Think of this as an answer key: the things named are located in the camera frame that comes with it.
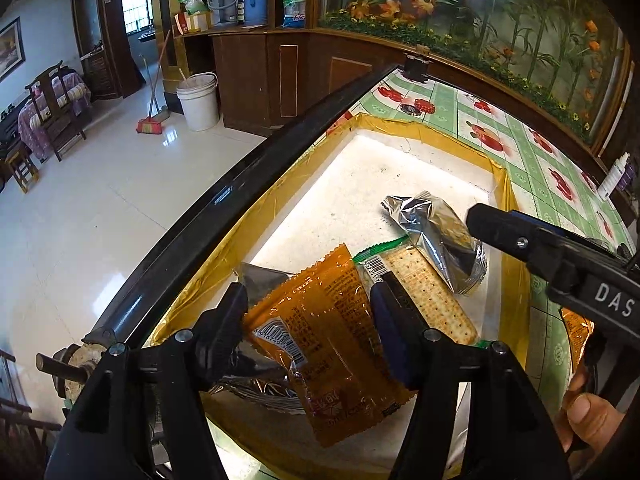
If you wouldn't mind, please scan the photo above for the dark wooden door frame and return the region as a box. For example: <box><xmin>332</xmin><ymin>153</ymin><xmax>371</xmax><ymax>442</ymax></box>
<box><xmin>70</xmin><ymin>0</ymin><xmax>146</xmax><ymax>101</ymax></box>

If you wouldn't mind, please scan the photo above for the dark wooden chair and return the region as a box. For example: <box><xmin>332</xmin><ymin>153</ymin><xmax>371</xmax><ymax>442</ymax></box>
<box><xmin>0</xmin><ymin>350</ymin><xmax>62</xmax><ymax>480</ymax></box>

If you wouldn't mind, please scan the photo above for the person's right hand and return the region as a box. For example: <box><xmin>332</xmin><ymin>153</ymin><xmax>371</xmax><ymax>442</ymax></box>
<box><xmin>555</xmin><ymin>365</ymin><xmax>627</xmax><ymax>453</ymax></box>

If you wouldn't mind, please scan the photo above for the grey thermos flask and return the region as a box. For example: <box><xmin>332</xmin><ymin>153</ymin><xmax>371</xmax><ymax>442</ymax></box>
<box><xmin>207</xmin><ymin>0</ymin><xmax>238</xmax><ymax>26</ymax></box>

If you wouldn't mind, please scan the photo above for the wooden stool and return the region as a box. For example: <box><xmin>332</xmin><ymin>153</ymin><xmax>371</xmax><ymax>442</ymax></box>
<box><xmin>2</xmin><ymin>147</ymin><xmax>40</xmax><ymax>195</ymax></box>

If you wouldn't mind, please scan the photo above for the white box with yellow tape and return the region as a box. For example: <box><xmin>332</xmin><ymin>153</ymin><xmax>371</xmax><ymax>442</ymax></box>
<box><xmin>150</xmin><ymin>112</ymin><xmax>533</xmax><ymax>480</ymax></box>

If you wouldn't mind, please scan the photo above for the small black box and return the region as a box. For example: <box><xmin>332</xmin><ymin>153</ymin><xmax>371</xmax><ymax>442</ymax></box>
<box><xmin>402</xmin><ymin>52</ymin><xmax>433</xmax><ymax>81</ymax></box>

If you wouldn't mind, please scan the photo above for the red and white box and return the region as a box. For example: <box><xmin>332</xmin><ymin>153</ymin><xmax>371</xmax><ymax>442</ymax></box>
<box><xmin>173</xmin><ymin>10</ymin><xmax>212</xmax><ymax>35</ymax></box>

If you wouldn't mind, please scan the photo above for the small orange snack packet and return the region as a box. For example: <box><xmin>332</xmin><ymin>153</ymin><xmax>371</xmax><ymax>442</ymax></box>
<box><xmin>560</xmin><ymin>307</ymin><xmax>596</xmax><ymax>356</ymax></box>

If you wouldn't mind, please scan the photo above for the green apple print tablecloth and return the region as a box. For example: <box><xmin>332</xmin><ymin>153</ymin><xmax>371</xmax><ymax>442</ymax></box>
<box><xmin>325</xmin><ymin>71</ymin><xmax>636</xmax><ymax>466</ymax></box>

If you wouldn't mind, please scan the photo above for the framed wall picture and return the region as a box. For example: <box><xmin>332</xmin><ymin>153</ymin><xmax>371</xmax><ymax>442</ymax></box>
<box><xmin>0</xmin><ymin>16</ymin><xmax>26</xmax><ymax>81</ymax></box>

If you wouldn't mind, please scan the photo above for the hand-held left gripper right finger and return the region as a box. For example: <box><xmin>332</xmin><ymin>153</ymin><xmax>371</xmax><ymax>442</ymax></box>
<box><xmin>369</xmin><ymin>272</ymin><xmax>573</xmax><ymax>480</ymax></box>

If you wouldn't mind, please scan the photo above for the window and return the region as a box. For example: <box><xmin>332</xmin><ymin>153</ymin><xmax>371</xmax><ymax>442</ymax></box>
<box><xmin>121</xmin><ymin>0</ymin><xmax>152</xmax><ymax>33</ymax></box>

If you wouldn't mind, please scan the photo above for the white bottle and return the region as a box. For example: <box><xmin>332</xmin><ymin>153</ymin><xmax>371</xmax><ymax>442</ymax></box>
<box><xmin>597</xmin><ymin>152</ymin><xmax>632</xmax><ymax>201</ymax></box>

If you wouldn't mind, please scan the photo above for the flower print glass panel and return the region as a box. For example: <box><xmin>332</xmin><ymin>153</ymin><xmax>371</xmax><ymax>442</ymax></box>
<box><xmin>320</xmin><ymin>0</ymin><xmax>628</xmax><ymax>133</ymax></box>

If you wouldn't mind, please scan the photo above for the black table rim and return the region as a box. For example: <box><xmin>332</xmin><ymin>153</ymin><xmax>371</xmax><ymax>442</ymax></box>
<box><xmin>82</xmin><ymin>62</ymin><xmax>408</xmax><ymax>348</ymax></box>

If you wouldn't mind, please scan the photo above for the grey broom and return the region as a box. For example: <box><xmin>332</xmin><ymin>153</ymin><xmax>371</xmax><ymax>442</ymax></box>
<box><xmin>141</xmin><ymin>56</ymin><xmax>172</xmax><ymax>124</ymax></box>

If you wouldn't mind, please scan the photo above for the white bucket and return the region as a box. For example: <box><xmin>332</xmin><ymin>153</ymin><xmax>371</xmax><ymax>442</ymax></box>
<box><xmin>176</xmin><ymin>72</ymin><xmax>221</xmax><ymax>132</ymax></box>

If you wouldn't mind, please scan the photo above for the crumpled dark silver packet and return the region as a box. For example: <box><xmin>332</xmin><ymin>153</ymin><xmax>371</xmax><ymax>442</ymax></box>
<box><xmin>207</xmin><ymin>261</ymin><xmax>308</xmax><ymax>413</ymax></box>

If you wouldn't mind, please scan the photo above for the wooden chair with patterned cushion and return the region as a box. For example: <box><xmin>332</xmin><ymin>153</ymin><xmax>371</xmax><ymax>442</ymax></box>
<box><xmin>24</xmin><ymin>60</ymin><xmax>93</xmax><ymax>162</ymax></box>

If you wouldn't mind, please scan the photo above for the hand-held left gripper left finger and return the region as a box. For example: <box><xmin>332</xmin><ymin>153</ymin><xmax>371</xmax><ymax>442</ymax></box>
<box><xmin>59</xmin><ymin>282</ymin><xmax>249</xmax><ymax>480</ymax></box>

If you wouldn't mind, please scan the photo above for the wooden cabinet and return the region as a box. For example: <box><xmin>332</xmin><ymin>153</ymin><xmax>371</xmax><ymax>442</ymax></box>
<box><xmin>207</xmin><ymin>0</ymin><xmax>633</xmax><ymax>158</ymax></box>

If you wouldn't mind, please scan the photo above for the red broom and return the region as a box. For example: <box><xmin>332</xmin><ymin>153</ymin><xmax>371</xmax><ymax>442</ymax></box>
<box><xmin>136</xmin><ymin>29</ymin><xmax>172</xmax><ymax>137</ymax></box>

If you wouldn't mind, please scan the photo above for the silver foil snack packet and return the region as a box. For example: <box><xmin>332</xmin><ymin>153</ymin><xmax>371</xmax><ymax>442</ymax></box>
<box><xmin>380</xmin><ymin>191</ymin><xmax>488</xmax><ymax>295</ymax></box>

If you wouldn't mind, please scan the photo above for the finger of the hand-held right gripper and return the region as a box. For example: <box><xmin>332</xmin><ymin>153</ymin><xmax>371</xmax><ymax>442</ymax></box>
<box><xmin>466</xmin><ymin>203</ymin><xmax>568</xmax><ymax>273</ymax></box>
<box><xmin>507</xmin><ymin>210</ymin><xmax>621</xmax><ymax>261</ymax></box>

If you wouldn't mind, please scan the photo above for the clear cracker packet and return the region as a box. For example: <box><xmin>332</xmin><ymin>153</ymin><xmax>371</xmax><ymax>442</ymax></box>
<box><xmin>352</xmin><ymin>236</ymin><xmax>481</xmax><ymax>348</ymax></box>

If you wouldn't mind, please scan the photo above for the blue and white bag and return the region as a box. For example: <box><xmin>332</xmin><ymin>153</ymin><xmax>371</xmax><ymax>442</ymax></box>
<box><xmin>281</xmin><ymin>0</ymin><xmax>307</xmax><ymax>28</ymax></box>

